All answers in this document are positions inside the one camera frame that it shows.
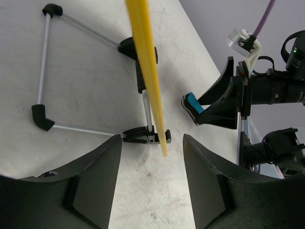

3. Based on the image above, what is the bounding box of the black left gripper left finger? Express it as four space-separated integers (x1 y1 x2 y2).
0 135 122 229

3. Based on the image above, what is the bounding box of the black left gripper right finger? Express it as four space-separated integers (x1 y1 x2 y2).
183 134 305 229

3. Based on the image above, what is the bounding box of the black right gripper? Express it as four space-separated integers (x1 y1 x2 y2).
197 56 305 129

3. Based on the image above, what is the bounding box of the blue black whiteboard eraser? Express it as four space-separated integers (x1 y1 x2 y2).
181 92 204 126

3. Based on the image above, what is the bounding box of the yellow framed whiteboard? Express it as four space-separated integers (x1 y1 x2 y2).
125 0 168 157

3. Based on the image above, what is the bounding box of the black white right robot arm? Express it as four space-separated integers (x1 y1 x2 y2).
188 30 305 177

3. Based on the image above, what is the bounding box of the metal whiteboard stand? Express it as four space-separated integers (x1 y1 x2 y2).
31 3 161 144

